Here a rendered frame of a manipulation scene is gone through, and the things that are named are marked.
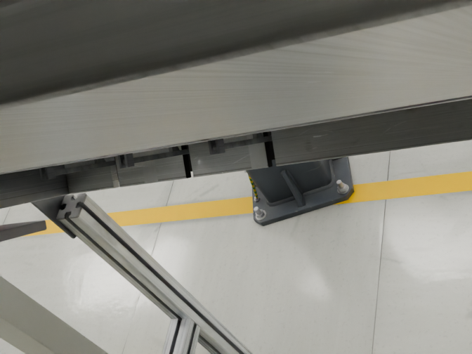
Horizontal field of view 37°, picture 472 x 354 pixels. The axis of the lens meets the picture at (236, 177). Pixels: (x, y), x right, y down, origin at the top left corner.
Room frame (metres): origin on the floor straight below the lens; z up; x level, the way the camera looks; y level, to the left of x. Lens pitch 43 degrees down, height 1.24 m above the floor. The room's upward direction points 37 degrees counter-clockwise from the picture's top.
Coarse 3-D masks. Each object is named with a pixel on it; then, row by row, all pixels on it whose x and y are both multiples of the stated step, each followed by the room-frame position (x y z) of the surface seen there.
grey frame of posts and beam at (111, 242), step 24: (72, 216) 0.78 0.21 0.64; (96, 216) 0.79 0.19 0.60; (96, 240) 0.78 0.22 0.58; (120, 240) 0.80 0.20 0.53; (120, 264) 0.79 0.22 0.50; (144, 264) 0.80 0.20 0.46; (144, 288) 0.79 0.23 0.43; (168, 288) 0.78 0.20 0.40; (168, 312) 0.79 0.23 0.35; (192, 312) 0.78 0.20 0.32; (216, 336) 0.78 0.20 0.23
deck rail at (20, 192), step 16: (0, 176) 0.73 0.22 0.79; (16, 176) 0.74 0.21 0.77; (32, 176) 0.75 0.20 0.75; (64, 176) 0.77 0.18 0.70; (0, 192) 0.71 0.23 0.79; (16, 192) 0.72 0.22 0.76; (32, 192) 0.74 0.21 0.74; (48, 192) 0.75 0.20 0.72; (64, 192) 0.76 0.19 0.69; (0, 208) 0.70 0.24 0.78
